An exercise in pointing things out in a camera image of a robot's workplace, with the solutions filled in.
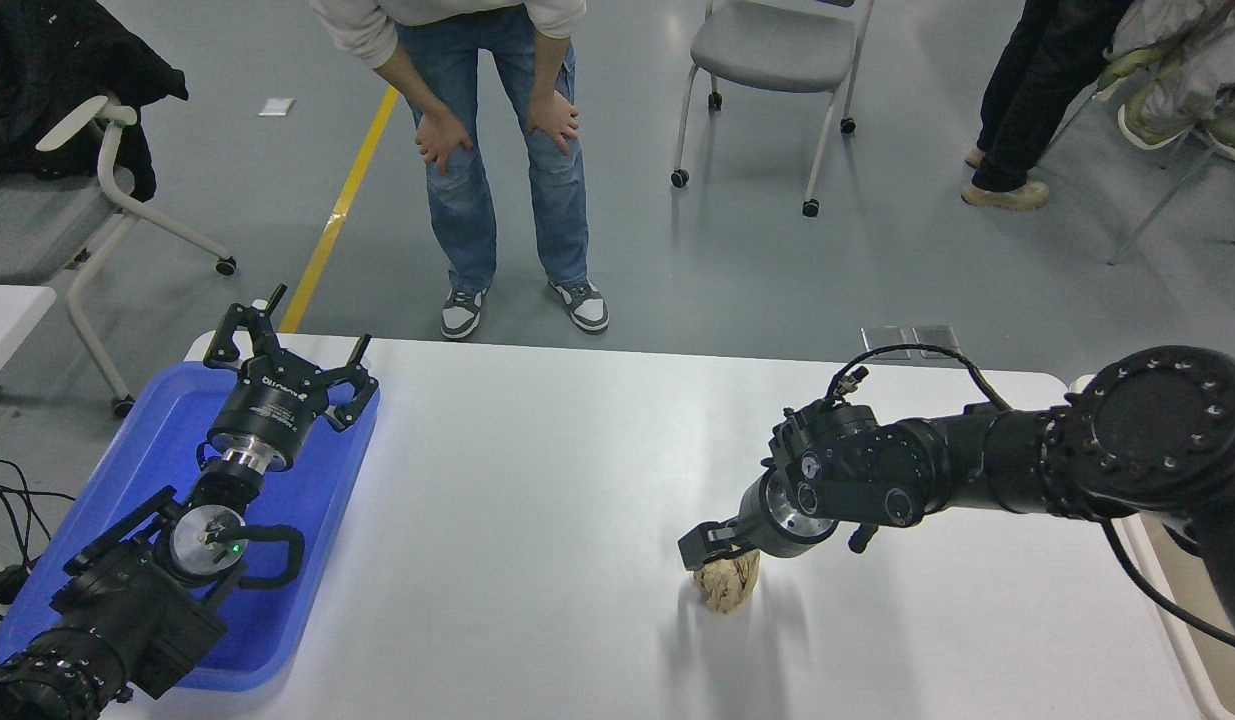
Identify tan paper ball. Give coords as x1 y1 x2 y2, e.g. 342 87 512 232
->
693 550 763 615

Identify metal floor plate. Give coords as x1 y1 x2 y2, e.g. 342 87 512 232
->
912 324 965 360
861 325 912 362

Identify grey padded chair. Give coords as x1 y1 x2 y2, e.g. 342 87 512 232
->
670 0 876 219

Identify black floor cables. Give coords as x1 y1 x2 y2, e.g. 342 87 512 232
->
0 456 79 623

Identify person's left hand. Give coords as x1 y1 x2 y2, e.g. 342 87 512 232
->
523 88 583 158

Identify white side table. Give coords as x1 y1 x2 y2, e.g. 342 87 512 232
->
0 284 58 397

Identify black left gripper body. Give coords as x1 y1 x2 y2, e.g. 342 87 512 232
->
206 359 329 472

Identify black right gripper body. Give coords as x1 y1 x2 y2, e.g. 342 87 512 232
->
734 468 820 560

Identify large pale bin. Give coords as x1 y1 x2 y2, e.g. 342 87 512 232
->
1070 375 1235 720

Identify black jacket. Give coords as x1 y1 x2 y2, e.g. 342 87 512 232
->
0 0 192 202

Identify white frame grey seat chair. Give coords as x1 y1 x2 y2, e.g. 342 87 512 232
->
0 94 239 420

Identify person's right hand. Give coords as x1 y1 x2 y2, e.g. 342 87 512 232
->
414 105 475 177

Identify blue plastic tray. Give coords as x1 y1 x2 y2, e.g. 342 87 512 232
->
0 361 382 693

